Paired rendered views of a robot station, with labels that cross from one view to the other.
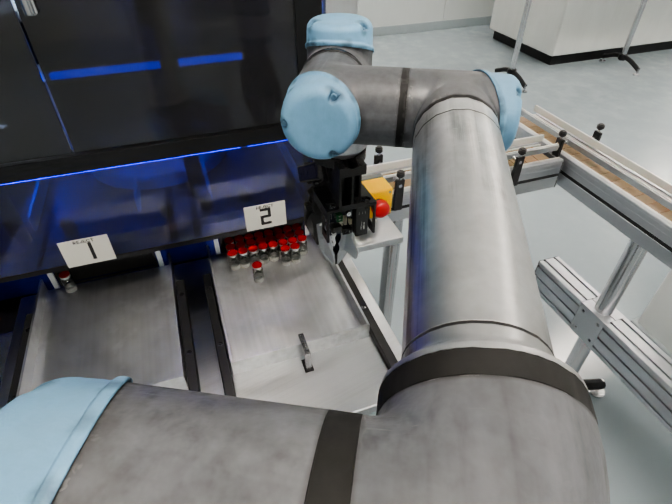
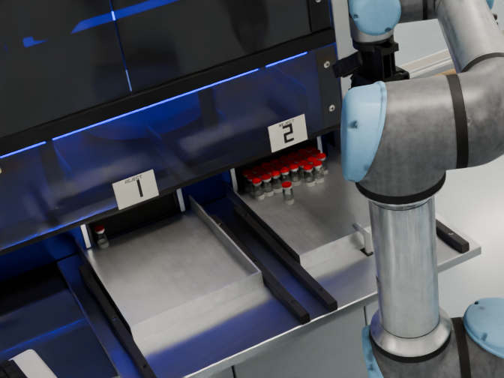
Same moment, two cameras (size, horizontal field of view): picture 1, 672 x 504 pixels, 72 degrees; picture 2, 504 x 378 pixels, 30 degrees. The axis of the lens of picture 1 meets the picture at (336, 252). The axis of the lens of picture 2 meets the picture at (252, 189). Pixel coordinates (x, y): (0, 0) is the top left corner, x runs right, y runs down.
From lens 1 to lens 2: 105 cm
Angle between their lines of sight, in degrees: 9
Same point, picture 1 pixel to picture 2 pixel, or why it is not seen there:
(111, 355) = (178, 280)
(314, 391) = not seen: hidden behind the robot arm
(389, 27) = not seen: outside the picture
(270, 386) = (339, 271)
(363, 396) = not seen: hidden behind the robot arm
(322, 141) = (380, 23)
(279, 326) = (327, 231)
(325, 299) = (363, 203)
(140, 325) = (191, 256)
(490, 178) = (481, 13)
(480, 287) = (483, 45)
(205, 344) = (262, 257)
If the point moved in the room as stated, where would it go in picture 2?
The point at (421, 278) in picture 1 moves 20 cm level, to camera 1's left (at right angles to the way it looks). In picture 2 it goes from (460, 52) to (313, 80)
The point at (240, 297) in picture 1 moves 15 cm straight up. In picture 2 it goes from (277, 218) to (267, 155)
